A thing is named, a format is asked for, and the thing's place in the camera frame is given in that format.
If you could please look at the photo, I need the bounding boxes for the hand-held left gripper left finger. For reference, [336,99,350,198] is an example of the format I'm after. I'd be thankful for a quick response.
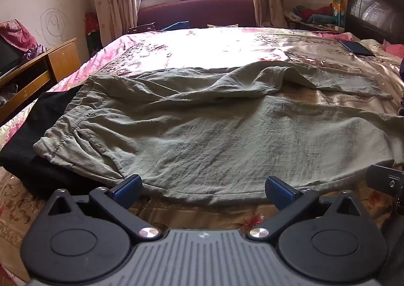
[46,174,162,241]

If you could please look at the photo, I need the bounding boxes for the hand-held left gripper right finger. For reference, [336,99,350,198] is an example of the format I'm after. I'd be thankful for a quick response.
[248,175,360,241]

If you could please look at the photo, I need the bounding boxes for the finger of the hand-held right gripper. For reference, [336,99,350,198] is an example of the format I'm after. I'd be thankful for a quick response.
[367,164,404,198]

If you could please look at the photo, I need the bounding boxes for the olive green pants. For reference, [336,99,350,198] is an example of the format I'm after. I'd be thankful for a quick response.
[33,60,404,206]

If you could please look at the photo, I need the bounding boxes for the black cloth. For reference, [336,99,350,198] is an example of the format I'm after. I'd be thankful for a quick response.
[0,85,127,201]

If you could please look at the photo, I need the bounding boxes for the pink garment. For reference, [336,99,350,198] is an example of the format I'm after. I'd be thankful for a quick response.
[383,38,404,60]

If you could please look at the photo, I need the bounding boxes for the wooden desk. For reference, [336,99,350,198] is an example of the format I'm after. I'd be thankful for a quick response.
[0,38,81,125]

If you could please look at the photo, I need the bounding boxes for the floral satin bedspread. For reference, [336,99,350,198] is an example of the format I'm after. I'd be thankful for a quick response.
[0,27,404,283]

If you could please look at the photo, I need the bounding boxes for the red bag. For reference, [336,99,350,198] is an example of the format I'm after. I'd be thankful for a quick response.
[85,12,102,57]

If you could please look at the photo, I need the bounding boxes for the dark small table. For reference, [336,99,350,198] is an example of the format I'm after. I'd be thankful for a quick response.
[127,22,157,34]

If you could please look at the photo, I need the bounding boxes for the blue flat item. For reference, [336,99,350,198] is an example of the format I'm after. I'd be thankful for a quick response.
[162,21,190,31]

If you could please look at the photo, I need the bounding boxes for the dark wooden headboard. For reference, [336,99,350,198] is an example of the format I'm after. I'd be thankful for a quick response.
[345,0,404,45]

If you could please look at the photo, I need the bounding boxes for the pile of colourful clothes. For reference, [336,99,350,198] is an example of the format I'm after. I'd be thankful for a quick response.
[285,5,345,33]

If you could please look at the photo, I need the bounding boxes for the black television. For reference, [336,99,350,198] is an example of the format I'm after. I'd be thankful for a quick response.
[0,35,24,77]

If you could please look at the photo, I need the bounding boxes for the yellow box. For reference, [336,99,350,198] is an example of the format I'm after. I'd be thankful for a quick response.
[330,0,346,27]

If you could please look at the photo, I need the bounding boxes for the pink crumpled cloth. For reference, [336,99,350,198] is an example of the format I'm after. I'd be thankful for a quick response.
[0,19,48,57]

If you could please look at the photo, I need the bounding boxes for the maroon upholstered sofa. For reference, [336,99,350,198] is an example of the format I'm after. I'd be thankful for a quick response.
[136,0,256,29]

